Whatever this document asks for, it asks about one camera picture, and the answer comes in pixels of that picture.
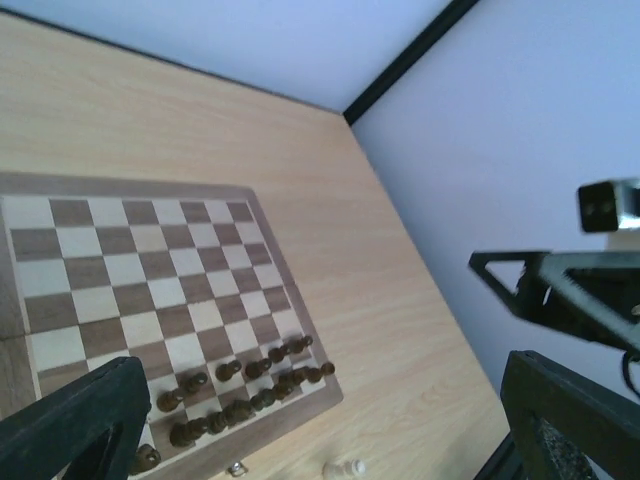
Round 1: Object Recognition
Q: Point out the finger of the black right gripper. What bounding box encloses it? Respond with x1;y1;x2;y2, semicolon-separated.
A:
469;251;639;350

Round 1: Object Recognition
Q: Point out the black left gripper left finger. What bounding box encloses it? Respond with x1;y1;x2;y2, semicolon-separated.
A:
1;357;151;479

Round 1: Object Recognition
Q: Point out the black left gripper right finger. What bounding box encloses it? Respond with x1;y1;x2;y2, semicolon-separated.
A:
500;351;639;479

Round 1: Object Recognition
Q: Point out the dark chess rook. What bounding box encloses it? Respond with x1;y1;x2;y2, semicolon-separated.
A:
129;444;161;475

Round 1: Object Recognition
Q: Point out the wooden chess board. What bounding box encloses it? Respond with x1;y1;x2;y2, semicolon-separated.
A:
1;173;343;479

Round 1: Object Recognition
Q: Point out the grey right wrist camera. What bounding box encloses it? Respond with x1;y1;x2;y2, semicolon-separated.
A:
577;177;639;233

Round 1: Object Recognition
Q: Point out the dark chess pawn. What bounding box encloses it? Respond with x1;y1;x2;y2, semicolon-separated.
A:
156;388;184;413

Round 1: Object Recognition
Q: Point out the white chess pawn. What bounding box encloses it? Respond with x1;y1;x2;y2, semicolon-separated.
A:
322;459;366;480

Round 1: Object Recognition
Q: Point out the metal board clasp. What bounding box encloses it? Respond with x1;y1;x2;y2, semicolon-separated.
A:
227;461;249;478

